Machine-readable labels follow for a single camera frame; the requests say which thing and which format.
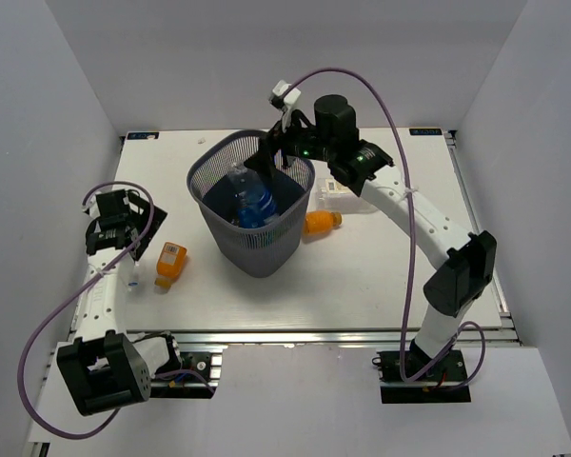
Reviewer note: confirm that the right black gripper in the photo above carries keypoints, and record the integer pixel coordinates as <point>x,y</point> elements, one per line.
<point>270,144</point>

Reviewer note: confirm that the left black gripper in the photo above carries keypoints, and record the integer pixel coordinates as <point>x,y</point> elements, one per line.
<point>137,202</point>

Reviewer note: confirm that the small blue label water bottle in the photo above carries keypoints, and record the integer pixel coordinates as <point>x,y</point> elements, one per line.
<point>256,205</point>

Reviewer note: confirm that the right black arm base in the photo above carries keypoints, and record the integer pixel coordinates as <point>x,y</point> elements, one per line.
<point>438,386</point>

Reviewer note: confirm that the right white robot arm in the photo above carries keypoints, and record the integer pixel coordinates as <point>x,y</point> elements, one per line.
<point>463,262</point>

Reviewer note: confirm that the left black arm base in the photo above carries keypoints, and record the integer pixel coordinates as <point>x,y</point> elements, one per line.
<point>192,372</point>

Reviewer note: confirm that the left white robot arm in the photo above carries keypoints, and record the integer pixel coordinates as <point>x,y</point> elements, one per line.
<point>103,368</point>

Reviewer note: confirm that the grey mesh waste bin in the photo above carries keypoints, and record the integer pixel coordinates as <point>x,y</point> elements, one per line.
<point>257,252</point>

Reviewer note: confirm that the square orange juice bottle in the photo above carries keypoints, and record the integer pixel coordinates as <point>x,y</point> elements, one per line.
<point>170,265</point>

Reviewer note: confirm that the large clear yellow label bottle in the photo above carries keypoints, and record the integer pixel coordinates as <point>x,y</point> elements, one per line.
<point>333,196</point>

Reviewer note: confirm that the round orange drink bottle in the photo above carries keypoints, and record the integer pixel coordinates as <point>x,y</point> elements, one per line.
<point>319,222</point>

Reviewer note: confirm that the left blue corner sticker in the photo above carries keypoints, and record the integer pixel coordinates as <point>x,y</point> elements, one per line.
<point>142,135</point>

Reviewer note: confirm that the blue corner sticker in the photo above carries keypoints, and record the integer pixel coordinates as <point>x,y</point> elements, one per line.
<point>142,135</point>
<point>425,132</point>

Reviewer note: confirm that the right blue corner sticker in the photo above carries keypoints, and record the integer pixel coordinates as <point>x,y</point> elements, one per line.
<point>425,132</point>

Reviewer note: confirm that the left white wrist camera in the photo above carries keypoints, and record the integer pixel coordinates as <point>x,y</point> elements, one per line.
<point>90,206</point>

